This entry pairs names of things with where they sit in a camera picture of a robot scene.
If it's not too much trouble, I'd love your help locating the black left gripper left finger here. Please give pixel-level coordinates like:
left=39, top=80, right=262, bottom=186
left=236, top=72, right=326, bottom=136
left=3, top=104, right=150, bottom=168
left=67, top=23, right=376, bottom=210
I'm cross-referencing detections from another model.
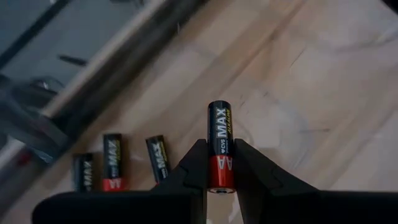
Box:
left=30, top=139, right=208, bottom=224

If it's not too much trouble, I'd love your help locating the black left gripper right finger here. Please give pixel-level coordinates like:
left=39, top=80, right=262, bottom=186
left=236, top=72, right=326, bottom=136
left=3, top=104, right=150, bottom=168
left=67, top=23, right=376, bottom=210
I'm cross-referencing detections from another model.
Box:
left=233, top=138, right=398, bottom=224

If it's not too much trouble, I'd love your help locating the red black MAX battery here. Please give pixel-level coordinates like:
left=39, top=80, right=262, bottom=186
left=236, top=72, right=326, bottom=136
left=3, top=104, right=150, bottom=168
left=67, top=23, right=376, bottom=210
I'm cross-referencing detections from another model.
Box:
left=145, top=134, right=171, bottom=187
left=73, top=152, right=95, bottom=193
left=206, top=100, right=236, bottom=194
left=102, top=133, right=129, bottom=192

